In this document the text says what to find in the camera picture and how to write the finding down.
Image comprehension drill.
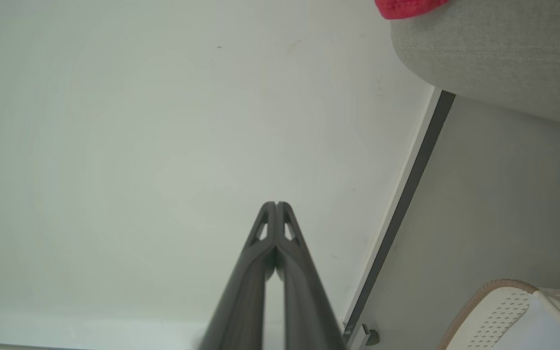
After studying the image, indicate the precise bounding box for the red and white garment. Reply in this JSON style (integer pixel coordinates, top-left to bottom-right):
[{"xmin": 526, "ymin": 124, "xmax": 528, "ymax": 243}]
[{"xmin": 375, "ymin": 0, "xmax": 450, "ymax": 20}]

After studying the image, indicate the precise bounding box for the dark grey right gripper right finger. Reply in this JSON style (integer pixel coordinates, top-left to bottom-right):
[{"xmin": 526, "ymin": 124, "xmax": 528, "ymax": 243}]
[{"xmin": 276, "ymin": 202, "xmax": 348, "ymax": 350}]

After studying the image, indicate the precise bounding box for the small grey floor door stop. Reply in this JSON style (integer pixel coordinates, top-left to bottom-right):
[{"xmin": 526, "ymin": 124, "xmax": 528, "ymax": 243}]
[{"xmin": 361, "ymin": 324, "xmax": 380, "ymax": 346}]

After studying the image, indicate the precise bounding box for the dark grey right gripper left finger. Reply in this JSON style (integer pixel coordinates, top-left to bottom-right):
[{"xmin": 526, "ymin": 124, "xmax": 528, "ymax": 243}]
[{"xmin": 197, "ymin": 202, "xmax": 277, "ymax": 350}]

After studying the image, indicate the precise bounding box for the white perforated laundry basket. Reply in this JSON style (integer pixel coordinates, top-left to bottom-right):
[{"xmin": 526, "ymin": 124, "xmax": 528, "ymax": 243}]
[{"xmin": 437, "ymin": 279, "xmax": 560, "ymax": 350}]

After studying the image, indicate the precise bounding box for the dark grey skirting strip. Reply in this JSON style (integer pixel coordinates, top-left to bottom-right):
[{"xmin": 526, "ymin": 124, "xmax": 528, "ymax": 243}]
[{"xmin": 342, "ymin": 89, "xmax": 456, "ymax": 343}]

